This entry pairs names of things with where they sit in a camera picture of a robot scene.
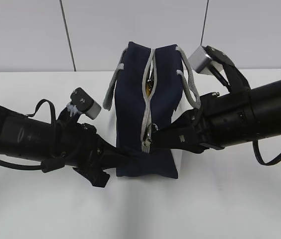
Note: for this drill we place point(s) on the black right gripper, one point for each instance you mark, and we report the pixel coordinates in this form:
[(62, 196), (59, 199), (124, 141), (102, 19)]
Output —
[(199, 130)]

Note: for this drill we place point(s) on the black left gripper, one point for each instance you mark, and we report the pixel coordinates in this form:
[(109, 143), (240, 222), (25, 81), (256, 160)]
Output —
[(79, 146)]

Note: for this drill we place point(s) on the navy blue lunch bag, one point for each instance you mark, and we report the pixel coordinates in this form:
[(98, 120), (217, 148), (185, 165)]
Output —
[(137, 115)]

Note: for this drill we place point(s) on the yellow banana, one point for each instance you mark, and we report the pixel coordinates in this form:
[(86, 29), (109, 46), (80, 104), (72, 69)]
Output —
[(149, 87)]

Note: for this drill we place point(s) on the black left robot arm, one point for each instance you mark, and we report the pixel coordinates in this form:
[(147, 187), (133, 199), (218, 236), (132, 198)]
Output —
[(28, 144)]

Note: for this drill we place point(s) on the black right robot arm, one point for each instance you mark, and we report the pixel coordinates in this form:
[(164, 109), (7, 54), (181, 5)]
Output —
[(254, 114)]

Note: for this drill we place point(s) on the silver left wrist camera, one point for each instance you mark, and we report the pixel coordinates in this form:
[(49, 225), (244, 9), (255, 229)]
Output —
[(82, 103)]

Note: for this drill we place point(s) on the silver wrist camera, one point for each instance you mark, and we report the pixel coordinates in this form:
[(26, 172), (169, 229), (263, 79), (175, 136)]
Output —
[(82, 103), (200, 60)]

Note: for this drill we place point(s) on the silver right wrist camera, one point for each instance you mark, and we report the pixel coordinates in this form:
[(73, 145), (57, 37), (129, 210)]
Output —
[(200, 60)]

